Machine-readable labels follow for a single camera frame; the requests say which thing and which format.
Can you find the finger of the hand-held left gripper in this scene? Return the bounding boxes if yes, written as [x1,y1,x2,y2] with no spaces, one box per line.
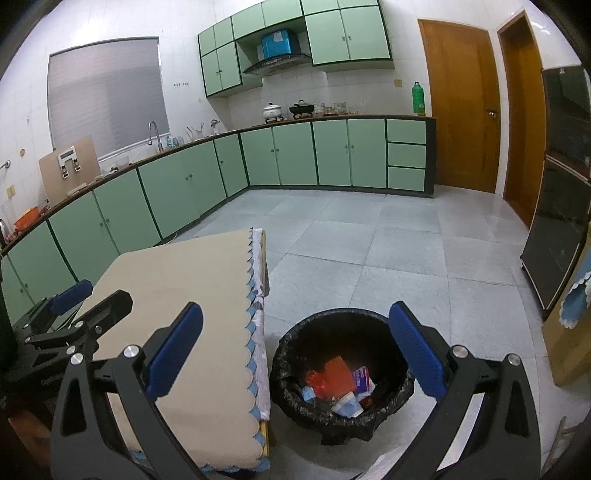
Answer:
[14,279,94,342]
[25,289,134,365]

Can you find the wooden board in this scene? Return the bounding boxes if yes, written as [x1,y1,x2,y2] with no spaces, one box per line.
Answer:
[38,137,101,206]

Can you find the blue white paper cup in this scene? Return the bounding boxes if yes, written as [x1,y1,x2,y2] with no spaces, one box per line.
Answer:
[331,392,363,418]

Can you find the white patterned under cloth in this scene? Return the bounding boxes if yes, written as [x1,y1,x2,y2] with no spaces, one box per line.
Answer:
[245,227,273,416]

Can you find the orange basket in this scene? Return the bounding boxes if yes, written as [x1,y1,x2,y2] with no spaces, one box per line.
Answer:
[13,208,42,232]

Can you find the narrow wooden door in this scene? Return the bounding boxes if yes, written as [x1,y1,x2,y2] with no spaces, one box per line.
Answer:
[496,10,548,229]

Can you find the dark glass cabinet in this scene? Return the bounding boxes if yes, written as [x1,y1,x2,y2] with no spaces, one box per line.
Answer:
[521,65,591,320]

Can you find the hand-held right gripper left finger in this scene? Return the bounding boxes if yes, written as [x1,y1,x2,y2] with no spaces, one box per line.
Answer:
[50,302,205,480]

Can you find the cardboard box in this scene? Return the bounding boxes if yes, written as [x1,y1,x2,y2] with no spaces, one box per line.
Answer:
[540,305,591,387]

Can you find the blue white packet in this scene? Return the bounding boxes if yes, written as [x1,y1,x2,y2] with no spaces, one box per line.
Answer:
[352,366,376,398]

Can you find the table with beige cloth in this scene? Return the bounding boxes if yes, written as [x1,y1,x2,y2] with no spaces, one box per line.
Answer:
[69,229,271,472]

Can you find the grey window blind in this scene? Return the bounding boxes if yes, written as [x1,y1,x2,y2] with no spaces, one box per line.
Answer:
[47,37,169,160]

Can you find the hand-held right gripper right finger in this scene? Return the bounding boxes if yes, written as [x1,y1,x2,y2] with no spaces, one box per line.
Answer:
[389,301,542,480]

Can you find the green lower kitchen cabinets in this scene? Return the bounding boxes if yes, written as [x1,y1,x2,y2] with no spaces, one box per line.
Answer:
[0,115,437,319]

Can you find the blue white scalloped cloth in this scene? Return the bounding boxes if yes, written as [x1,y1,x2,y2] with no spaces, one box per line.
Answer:
[558,256,591,329]

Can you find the person's striped clothing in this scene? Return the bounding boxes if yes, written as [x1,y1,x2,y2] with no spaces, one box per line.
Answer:
[346,455,407,480]

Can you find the wide wooden door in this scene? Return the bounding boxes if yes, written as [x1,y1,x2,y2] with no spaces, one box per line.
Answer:
[418,18,502,195]

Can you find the red paper cup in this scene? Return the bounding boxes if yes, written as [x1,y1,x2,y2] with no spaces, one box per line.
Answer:
[305,355,356,400]

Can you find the blue box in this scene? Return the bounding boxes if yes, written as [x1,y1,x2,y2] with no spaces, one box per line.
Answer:
[262,28,298,59]

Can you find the light wooden frame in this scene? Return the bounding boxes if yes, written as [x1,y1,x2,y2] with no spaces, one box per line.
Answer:
[545,418,578,467]

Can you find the black trash bin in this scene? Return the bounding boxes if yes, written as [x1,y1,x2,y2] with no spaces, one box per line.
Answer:
[270,308,416,445]

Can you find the range hood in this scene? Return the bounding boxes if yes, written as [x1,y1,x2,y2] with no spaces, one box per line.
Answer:
[242,54,312,77]

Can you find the person's left forearm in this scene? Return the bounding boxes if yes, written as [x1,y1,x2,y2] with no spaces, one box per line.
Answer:
[7,404,52,457]

